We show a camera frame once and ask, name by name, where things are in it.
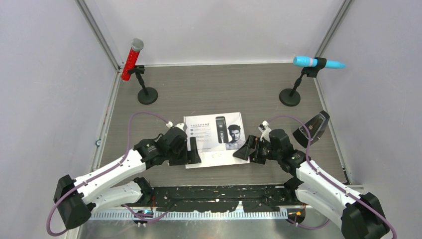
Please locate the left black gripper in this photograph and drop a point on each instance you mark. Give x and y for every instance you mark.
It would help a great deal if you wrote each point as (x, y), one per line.
(191, 157)

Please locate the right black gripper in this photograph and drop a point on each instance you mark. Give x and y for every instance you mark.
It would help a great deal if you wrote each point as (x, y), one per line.
(254, 142)

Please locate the white hair clipper box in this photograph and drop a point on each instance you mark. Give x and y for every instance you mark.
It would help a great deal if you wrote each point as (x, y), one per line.
(218, 137)

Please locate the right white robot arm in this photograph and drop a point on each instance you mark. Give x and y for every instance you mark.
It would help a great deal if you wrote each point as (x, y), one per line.
(359, 216)

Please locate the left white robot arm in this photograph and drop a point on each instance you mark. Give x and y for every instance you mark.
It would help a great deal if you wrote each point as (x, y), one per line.
(77, 199)

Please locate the right black microphone stand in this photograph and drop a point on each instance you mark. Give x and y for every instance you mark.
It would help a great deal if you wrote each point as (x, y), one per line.
(290, 97)

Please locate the black microphone stand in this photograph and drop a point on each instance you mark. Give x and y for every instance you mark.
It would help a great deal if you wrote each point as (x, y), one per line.
(147, 95)
(290, 97)

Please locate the left black microphone stand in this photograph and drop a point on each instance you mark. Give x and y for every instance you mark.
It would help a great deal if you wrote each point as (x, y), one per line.
(147, 95)

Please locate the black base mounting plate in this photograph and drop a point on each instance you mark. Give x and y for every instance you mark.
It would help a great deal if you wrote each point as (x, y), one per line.
(219, 199)

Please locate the blue microphone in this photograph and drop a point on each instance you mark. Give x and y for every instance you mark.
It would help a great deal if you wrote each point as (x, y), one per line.
(304, 61)

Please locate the red glitter microphone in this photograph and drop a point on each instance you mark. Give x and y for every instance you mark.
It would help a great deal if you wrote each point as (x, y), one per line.
(136, 46)

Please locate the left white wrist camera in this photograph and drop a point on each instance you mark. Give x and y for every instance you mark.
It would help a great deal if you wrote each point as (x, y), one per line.
(182, 126)

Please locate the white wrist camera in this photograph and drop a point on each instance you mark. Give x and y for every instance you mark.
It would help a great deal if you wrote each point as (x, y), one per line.
(182, 126)
(265, 130)

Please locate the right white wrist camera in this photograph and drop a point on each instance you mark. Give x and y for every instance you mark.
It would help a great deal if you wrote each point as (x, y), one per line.
(265, 130)

